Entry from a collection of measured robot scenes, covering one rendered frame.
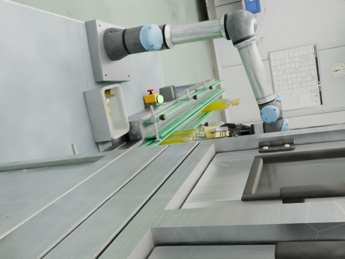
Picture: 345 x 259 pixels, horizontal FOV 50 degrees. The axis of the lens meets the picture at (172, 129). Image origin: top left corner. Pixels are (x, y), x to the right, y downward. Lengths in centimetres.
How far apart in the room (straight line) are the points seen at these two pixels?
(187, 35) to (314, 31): 591
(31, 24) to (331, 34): 658
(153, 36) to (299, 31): 601
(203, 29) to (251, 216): 138
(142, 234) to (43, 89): 105
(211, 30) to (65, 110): 72
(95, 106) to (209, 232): 123
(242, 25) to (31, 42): 80
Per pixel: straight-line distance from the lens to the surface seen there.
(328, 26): 754
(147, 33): 163
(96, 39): 168
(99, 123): 157
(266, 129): 171
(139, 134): 172
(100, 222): 45
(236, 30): 154
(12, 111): 125
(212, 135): 179
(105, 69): 168
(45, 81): 140
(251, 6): 695
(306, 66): 752
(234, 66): 761
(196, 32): 171
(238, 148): 69
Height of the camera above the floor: 160
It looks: 20 degrees down
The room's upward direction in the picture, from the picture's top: 83 degrees clockwise
